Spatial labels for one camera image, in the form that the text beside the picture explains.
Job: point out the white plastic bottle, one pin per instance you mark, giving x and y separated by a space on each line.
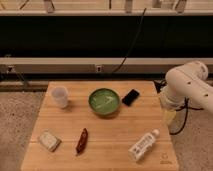
139 149

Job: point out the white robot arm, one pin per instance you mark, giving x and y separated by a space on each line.
186 81

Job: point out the green ceramic bowl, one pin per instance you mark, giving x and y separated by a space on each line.
104 101

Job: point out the black rectangular block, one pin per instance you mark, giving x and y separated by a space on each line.
130 97

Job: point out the translucent plastic cup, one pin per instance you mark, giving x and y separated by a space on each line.
60 96

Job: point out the brown red chili pepper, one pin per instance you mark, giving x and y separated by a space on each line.
82 141

